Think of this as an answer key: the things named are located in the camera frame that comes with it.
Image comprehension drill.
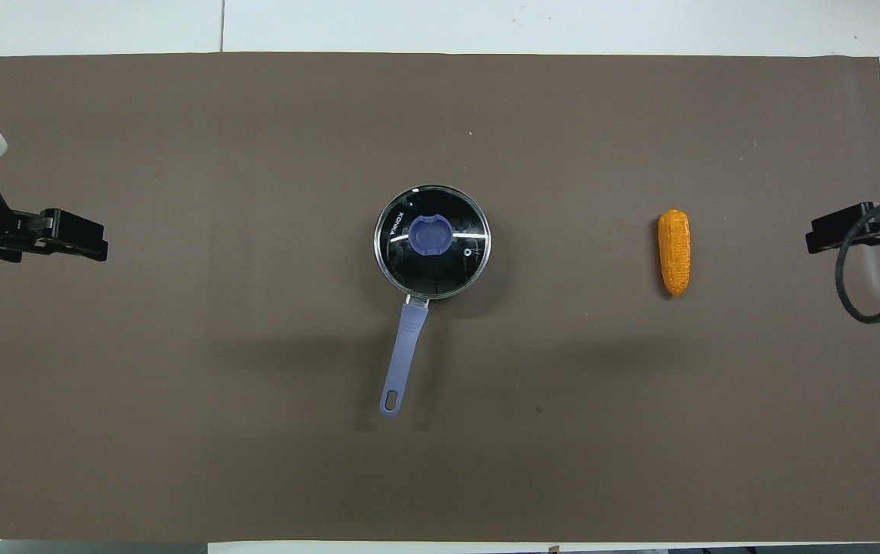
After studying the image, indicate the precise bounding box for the orange corn cob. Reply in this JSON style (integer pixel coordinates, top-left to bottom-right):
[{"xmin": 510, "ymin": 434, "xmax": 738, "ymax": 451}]
[{"xmin": 657, "ymin": 209, "xmax": 692, "ymax": 298}]

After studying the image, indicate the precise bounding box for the glass lid with blue knob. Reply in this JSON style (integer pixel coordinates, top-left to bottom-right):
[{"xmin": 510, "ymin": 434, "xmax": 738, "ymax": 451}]
[{"xmin": 375, "ymin": 185, "xmax": 492, "ymax": 299}]

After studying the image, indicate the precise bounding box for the brown table mat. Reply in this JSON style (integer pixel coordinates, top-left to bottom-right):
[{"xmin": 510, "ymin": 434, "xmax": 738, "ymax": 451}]
[{"xmin": 0, "ymin": 52, "xmax": 880, "ymax": 543}]

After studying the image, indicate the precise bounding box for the black pot with blue handle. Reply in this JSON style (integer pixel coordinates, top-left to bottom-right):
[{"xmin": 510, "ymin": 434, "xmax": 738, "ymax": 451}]
[{"xmin": 373, "ymin": 185, "xmax": 492, "ymax": 417}]

